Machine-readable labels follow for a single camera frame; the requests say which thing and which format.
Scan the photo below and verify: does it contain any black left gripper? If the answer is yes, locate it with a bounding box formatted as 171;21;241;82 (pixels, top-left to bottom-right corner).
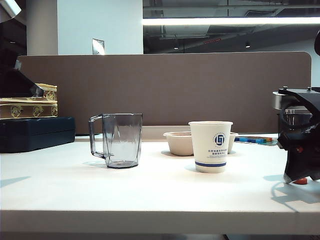
0;49;45;99

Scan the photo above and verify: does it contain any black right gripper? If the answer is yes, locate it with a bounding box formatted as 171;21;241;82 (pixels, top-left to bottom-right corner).
272;86;320;183

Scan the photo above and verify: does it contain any white paper cup blue logo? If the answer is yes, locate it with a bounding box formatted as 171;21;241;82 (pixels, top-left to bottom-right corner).
188;120;234;174

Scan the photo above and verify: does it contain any dark blue case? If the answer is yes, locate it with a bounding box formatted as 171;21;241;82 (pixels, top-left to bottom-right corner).
0;116;76;154

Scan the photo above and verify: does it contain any transparent grey plastic mug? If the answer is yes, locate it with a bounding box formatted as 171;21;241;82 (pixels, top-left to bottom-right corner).
88;112;143;170

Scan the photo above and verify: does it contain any beige oval pulp bowl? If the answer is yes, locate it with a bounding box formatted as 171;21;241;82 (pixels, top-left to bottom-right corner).
163;131;239;157

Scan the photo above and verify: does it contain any brown desk partition screen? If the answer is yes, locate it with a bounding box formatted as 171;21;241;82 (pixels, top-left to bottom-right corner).
16;51;313;137

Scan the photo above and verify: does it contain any long ceiling light strip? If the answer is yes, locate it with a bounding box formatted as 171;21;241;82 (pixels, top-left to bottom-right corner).
142;16;320;26

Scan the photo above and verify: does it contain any silver wall plate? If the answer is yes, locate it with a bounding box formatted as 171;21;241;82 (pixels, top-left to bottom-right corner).
91;38;105;56

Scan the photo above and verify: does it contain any beige cable tray flap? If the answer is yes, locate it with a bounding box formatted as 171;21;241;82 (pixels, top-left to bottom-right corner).
141;125;193;141

